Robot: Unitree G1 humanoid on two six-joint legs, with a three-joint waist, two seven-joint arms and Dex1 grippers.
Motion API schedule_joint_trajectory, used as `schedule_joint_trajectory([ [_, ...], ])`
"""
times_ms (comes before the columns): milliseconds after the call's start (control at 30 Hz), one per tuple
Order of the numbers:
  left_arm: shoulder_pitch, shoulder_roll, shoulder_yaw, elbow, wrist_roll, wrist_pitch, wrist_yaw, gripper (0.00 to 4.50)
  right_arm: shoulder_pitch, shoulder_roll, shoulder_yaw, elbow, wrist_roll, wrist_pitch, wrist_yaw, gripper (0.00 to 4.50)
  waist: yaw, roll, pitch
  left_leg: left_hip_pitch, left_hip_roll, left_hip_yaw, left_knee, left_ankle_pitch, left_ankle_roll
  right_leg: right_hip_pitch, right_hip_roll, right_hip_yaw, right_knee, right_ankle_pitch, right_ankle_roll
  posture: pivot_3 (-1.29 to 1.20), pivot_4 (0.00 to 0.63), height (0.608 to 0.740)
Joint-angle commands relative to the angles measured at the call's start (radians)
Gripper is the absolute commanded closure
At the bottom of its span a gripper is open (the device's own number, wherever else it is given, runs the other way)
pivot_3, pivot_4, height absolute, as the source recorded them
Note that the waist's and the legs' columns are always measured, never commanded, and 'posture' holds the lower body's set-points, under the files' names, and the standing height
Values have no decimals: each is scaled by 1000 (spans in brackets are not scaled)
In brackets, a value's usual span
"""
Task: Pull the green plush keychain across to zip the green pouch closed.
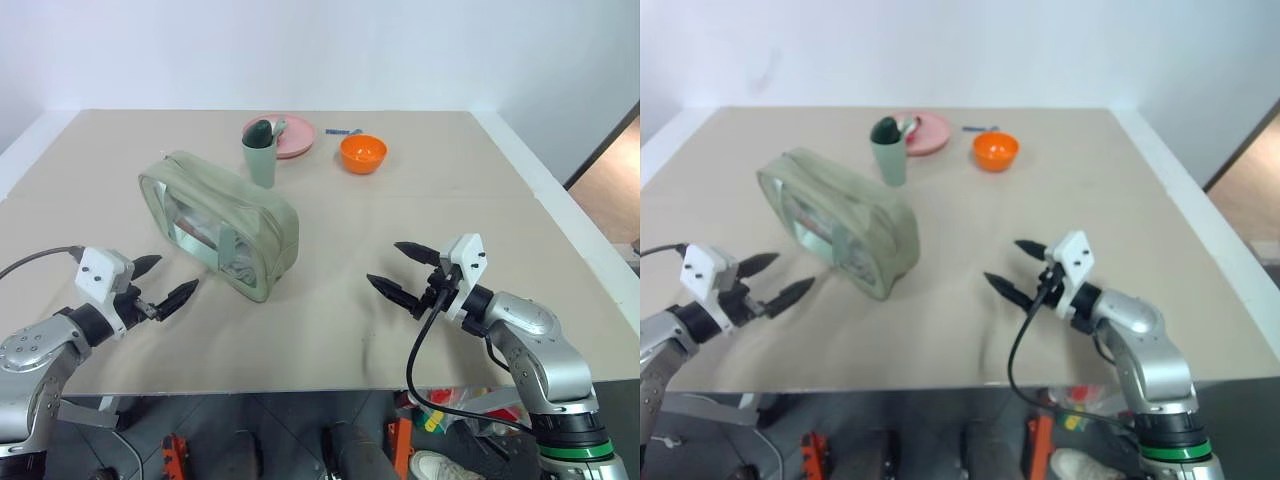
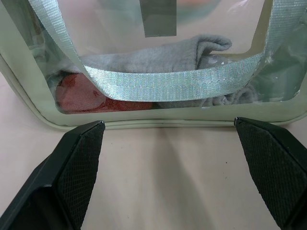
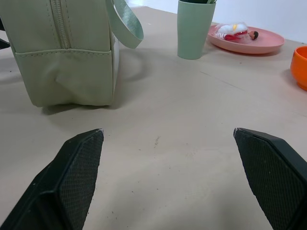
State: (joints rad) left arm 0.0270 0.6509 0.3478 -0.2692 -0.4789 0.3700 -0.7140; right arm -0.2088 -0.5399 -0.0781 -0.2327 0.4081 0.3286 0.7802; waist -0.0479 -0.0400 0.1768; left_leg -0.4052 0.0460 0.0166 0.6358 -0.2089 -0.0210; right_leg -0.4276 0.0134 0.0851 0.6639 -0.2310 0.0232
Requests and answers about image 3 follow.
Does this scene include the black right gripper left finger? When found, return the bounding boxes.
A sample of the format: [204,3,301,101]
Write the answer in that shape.
[0,128,105,230]

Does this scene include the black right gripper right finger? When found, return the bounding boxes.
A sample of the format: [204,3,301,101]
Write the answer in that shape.
[233,127,307,230]

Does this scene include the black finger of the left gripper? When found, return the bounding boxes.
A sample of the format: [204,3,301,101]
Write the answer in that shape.
[0,18,11,50]

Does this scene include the pale green zippered bag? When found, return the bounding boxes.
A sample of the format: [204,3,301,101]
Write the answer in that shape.
[0,0,144,107]

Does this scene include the orange plastic bowl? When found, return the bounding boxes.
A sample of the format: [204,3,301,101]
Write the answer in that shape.
[290,46,307,92]

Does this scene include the pink plastic plate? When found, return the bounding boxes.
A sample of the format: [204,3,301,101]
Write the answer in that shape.
[207,23,285,55]

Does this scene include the wrapped red white toy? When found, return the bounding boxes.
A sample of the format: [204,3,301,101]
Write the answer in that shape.
[214,22,259,42]

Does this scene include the green plastic cup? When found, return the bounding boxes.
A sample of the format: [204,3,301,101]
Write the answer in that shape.
[177,0,217,60]

